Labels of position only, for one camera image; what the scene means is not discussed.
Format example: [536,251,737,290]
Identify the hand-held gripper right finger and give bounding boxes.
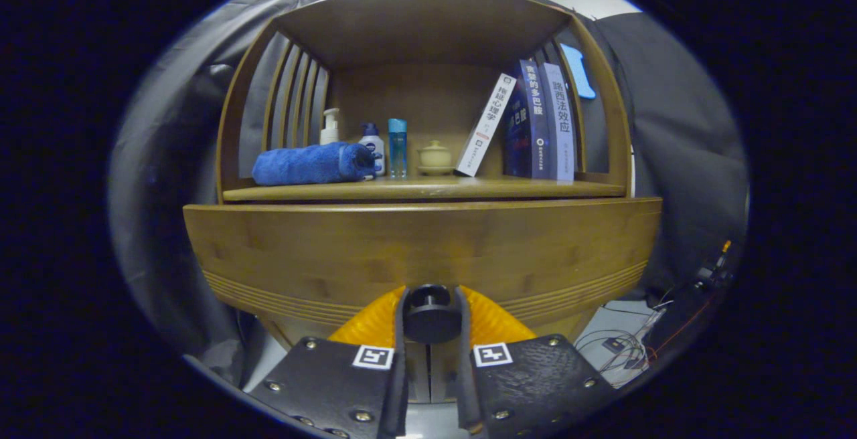
[455,285,618,438]

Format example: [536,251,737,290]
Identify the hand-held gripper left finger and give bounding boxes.
[249,284,410,439]

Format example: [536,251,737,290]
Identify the wooden drawer with black knob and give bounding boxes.
[182,197,664,349]

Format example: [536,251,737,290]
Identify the wooden countertop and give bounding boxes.
[222,177,627,202]

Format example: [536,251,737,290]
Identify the wooden cabinet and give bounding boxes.
[214,0,635,405]

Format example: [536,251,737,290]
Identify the beige lidded teacup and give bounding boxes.
[416,140,456,177]

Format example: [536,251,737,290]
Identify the clear blue bottle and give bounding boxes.
[388,118,408,179]

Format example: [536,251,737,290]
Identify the rolled blue towel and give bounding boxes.
[252,142,380,187]

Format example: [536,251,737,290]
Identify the white bottle with blue cap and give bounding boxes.
[358,122,386,177]

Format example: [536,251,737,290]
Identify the white pump bottle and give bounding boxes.
[319,108,340,146]

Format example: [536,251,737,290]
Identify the black equipment with orange parts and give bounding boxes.
[659,238,734,356]

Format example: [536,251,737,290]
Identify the white book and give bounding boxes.
[454,74,518,178]

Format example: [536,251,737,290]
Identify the dark blue book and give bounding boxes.
[503,59,554,180]

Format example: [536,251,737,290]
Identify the pale grey-blue book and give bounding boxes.
[540,62,576,183]

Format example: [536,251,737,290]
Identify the black backdrop cloth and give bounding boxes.
[107,0,749,373]

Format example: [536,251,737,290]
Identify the floor cables with adapter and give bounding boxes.
[576,302,670,386]

